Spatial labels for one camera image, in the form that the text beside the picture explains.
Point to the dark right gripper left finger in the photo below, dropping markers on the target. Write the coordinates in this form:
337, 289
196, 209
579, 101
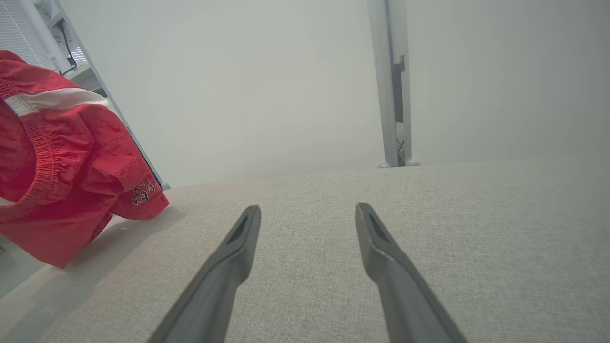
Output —
214, 286

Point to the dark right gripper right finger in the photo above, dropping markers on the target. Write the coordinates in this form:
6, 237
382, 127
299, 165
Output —
405, 295

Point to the red shorts with white stripes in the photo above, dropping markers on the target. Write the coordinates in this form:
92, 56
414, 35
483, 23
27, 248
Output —
71, 157

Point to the white window blinds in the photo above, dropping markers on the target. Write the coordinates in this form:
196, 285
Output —
14, 28

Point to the grey partition joint post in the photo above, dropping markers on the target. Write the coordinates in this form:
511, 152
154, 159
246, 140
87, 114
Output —
381, 71

